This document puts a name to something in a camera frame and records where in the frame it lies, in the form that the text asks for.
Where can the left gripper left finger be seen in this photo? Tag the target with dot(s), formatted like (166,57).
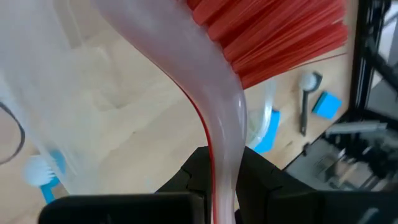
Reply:
(199,177)

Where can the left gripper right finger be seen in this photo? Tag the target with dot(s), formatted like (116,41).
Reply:
(255,186)

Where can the red toothbrush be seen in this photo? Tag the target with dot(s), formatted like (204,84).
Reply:
(192,62)

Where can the blue dish brush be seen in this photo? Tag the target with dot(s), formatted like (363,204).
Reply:
(43,179)

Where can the blue sponge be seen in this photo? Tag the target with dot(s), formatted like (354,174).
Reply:
(327,105)
(268,133)

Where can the grey dish brush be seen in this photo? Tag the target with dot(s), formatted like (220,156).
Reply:
(306,99)

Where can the deep clear plastic bin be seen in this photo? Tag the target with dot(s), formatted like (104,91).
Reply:
(77,93)

